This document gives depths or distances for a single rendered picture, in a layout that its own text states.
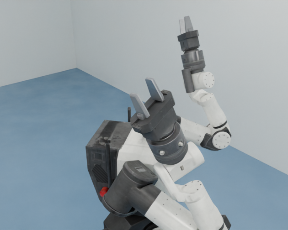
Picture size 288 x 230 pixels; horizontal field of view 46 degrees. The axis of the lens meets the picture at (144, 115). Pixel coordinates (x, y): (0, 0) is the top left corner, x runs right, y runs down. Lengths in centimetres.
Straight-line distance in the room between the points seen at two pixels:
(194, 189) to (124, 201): 23
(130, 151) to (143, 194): 19
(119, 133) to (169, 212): 37
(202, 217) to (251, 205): 204
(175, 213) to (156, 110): 38
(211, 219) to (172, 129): 29
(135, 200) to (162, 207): 8
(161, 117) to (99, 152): 47
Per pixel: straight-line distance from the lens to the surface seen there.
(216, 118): 143
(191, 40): 135
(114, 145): 117
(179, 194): 88
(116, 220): 138
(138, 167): 104
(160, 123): 75
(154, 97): 76
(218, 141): 144
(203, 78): 133
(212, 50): 345
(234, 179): 319
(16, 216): 291
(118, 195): 103
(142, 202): 101
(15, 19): 523
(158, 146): 77
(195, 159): 86
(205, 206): 92
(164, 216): 101
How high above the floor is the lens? 192
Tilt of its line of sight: 28 degrees down
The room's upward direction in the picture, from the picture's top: straight up
